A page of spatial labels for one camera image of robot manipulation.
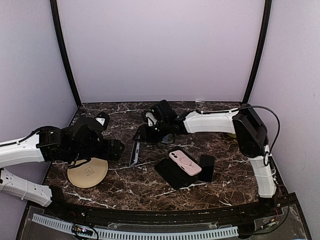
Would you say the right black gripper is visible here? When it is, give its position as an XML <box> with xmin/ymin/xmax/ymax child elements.
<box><xmin>133</xmin><ymin>119</ymin><xmax>170</xmax><ymax>144</ymax></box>

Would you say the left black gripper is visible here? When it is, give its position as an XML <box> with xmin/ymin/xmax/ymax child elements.
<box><xmin>69</xmin><ymin>138</ymin><xmax>125</xmax><ymax>162</ymax></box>

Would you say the black phone case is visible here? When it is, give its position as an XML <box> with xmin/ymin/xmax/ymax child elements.
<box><xmin>154</xmin><ymin>158</ymin><xmax>198</xmax><ymax>190</ymax></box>

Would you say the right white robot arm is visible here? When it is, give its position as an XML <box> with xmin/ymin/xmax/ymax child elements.
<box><xmin>132</xmin><ymin>100</ymin><xmax>277</xmax><ymax>217</ymax></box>

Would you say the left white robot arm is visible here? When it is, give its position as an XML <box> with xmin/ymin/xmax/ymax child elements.
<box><xmin>0</xmin><ymin>112</ymin><xmax>125</xmax><ymax>218</ymax></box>

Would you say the pink phone case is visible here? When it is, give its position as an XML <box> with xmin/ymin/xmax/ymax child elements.
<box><xmin>169</xmin><ymin>149</ymin><xmax>202</xmax><ymax>176</ymax></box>

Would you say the blue ceramic mug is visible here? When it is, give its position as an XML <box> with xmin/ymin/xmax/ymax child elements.
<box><xmin>160</xmin><ymin>134</ymin><xmax>175</xmax><ymax>145</ymax></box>

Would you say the beige round plate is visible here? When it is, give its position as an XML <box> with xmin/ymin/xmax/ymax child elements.
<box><xmin>67</xmin><ymin>158</ymin><xmax>109</xmax><ymax>189</ymax></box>

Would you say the lime green bowl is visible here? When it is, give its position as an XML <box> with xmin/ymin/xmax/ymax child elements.
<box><xmin>227</xmin><ymin>133</ymin><xmax>237</xmax><ymax>139</ymax></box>

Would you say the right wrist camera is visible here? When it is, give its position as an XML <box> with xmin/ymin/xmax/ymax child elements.
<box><xmin>141</xmin><ymin>99</ymin><xmax>178</xmax><ymax>127</ymax></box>

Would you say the black front rail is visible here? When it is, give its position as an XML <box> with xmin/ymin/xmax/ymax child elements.
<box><xmin>52</xmin><ymin>202</ymin><xmax>285</xmax><ymax>225</ymax></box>

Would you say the white slotted cable duct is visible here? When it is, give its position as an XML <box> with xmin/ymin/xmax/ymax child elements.
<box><xmin>31</xmin><ymin>213</ymin><xmax>239</xmax><ymax>240</ymax></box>

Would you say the left black frame post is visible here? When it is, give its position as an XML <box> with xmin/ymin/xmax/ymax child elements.
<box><xmin>49</xmin><ymin>0</ymin><xmax>82</xmax><ymax>108</ymax></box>

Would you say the black frame post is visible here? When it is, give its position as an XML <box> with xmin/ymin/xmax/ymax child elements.
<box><xmin>49</xmin><ymin>0</ymin><xmax>82</xmax><ymax>108</ymax></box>
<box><xmin>242</xmin><ymin>0</ymin><xmax>273</xmax><ymax>104</ymax></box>

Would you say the right black frame post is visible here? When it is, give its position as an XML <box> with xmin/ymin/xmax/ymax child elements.
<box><xmin>242</xmin><ymin>0</ymin><xmax>273</xmax><ymax>104</ymax></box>

